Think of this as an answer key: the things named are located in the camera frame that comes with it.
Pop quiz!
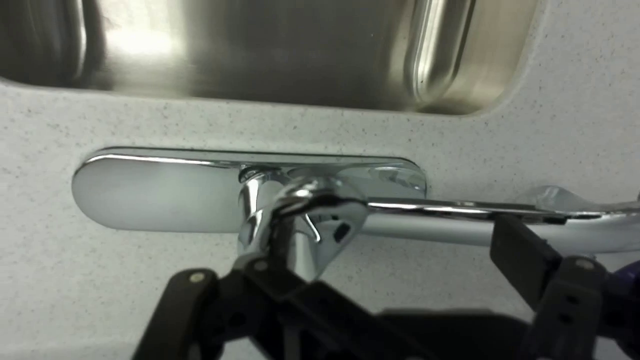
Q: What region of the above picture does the stainless steel sink basin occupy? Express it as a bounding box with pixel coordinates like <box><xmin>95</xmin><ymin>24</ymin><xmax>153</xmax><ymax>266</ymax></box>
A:
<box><xmin>0</xmin><ymin>0</ymin><xmax>542</xmax><ymax>116</ymax></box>

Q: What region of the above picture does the chrome faucet base plate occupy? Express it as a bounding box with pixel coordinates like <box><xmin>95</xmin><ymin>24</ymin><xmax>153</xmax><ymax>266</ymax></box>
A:
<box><xmin>70</xmin><ymin>146</ymin><xmax>430</xmax><ymax>236</ymax></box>

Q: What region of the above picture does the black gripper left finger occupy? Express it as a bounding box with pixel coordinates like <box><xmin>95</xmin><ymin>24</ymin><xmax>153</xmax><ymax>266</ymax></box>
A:
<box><xmin>133</xmin><ymin>256</ymin><xmax>402</xmax><ymax>360</ymax></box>

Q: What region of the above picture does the chrome faucet lever handle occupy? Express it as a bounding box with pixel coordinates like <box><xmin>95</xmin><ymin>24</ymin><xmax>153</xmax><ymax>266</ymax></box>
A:
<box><xmin>278</xmin><ymin>175</ymin><xmax>640</xmax><ymax>266</ymax></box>

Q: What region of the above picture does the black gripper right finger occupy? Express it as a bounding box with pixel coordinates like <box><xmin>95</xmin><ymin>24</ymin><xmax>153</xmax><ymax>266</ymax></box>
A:
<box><xmin>488</xmin><ymin>221</ymin><xmax>629</xmax><ymax>360</ymax></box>

